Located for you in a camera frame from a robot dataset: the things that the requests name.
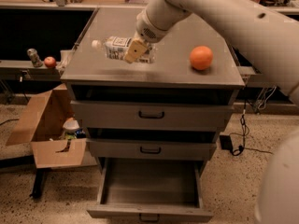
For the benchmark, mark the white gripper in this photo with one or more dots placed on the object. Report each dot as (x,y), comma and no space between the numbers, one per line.
(146,30)

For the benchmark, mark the clear plastic water bottle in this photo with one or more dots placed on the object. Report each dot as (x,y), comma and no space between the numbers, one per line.
(114,48)

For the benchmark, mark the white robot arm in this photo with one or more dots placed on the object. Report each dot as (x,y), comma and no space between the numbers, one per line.
(269,41)

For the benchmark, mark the grey metal drawer cabinet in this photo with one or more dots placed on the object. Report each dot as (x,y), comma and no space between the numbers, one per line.
(171,80)

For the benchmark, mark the top grey drawer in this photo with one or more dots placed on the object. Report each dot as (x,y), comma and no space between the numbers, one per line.
(147,116)

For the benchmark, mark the grey drawer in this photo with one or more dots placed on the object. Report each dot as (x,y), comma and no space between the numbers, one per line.
(155,150)
(150,191)
(147,116)

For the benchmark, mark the middle grey drawer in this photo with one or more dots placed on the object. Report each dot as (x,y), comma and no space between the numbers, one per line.
(155,150)

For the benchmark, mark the bottom grey drawer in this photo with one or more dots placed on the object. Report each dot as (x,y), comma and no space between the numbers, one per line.
(150,191)

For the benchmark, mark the orange fruit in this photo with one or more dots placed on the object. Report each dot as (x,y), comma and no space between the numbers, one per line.
(201,58)

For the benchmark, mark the red apple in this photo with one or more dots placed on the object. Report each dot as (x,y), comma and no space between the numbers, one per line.
(50,62)

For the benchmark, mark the white bowl in box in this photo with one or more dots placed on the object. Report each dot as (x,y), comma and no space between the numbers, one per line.
(70,126)

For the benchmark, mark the small grey figurine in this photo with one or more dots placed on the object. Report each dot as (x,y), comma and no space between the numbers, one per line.
(34,57)

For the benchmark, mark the brown cardboard box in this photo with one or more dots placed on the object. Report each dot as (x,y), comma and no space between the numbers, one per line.
(41,125)

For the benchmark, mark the black power adapter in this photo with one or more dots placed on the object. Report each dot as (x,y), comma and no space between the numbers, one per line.
(226,142)

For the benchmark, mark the black table leg base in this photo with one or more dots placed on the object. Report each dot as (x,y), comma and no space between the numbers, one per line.
(39,183)

